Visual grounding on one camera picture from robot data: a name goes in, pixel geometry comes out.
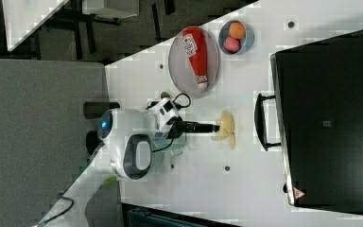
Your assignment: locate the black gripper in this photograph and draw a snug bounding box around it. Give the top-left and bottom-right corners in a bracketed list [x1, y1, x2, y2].
[168, 117, 220, 139]

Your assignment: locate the peeled toy banana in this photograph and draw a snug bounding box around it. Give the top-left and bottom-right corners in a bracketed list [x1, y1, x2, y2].
[211, 111, 235, 149]

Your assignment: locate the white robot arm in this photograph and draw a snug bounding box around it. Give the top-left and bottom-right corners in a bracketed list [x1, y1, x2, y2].
[35, 97, 220, 227]

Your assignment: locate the green mug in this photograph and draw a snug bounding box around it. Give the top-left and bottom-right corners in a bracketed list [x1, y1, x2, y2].
[153, 133, 187, 156]

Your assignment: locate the red toy strawberry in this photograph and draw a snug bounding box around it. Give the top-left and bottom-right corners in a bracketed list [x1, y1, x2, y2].
[160, 92, 170, 98]

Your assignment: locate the grey oval tray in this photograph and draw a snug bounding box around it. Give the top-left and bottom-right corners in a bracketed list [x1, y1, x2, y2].
[168, 27, 219, 98]

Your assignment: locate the pink toy fruit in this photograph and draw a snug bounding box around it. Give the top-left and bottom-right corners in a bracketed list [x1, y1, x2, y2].
[223, 37, 241, 53]

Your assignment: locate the red ketchup bottle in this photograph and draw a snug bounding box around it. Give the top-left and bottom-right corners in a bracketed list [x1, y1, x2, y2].
[182, 27, 208, 90]

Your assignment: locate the blue-grey bowl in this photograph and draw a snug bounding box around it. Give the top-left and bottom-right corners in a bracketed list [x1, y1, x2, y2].
[218, 20, 254, 55]

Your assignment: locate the orange toy fruit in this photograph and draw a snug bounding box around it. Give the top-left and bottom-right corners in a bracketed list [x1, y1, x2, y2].
[229, 22, 246, 39]

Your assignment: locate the green marker pen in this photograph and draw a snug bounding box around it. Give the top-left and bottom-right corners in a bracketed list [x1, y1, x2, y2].
[103, 177, 117, 185]

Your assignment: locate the black oven appliance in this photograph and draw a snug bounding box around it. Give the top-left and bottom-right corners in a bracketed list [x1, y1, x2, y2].
[270, 29, 363, 215]

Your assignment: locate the black cylinder container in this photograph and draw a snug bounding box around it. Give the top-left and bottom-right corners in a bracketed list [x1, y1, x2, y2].
[85, 131, 99, 155]

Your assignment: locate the white background table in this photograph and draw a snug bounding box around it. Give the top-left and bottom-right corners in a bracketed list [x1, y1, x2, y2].
[1, 0, 69, 51]

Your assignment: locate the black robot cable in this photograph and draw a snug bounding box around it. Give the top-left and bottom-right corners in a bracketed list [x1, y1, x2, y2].
[145, 92, 193, 110]

